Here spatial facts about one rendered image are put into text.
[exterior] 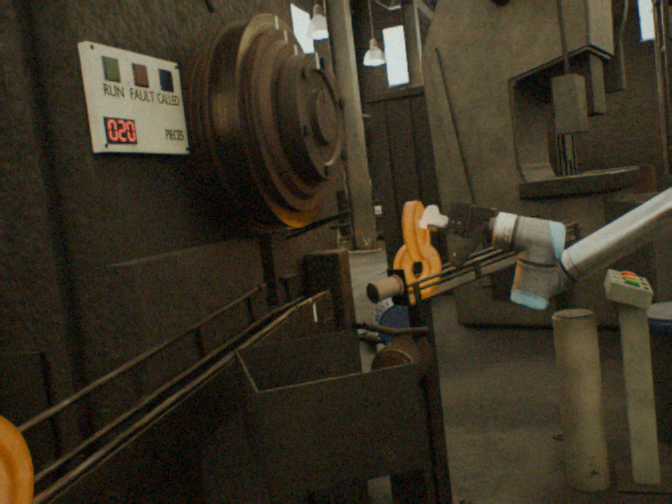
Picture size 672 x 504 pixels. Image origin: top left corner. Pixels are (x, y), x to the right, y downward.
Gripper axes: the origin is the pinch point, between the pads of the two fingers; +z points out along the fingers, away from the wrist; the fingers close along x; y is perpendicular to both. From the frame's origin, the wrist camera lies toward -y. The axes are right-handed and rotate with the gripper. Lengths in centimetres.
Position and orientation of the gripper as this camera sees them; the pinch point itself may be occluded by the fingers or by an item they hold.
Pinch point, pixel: (415, 223)
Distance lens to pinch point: 172.9
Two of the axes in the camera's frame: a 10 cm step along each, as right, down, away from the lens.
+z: -9.3, -1.9, 3.2
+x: -3.5, 1.1, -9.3
